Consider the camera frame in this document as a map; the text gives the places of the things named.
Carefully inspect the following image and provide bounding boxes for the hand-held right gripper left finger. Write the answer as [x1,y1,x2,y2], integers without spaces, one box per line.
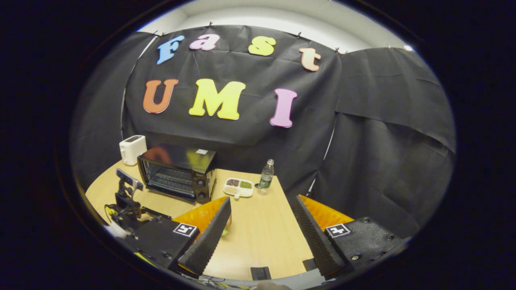
[121,197,232,278]

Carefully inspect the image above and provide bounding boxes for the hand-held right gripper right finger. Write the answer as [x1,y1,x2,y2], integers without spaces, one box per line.
[292,195,408,278]

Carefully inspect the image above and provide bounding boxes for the black electric oven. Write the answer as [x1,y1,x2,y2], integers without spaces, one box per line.
[137,144,217,204]

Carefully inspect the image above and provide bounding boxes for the white toaster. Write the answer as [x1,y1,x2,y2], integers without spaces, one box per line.
[119,135,148,166]

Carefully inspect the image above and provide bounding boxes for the white divided dish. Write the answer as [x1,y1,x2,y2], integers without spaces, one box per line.
[223,178,254,199]

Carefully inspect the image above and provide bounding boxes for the clear plastic water bottle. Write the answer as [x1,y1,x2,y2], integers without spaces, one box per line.
[258,159,275,196]

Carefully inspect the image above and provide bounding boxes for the black backdrop cloth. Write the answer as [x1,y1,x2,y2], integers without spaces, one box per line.
[71,25,456,238]

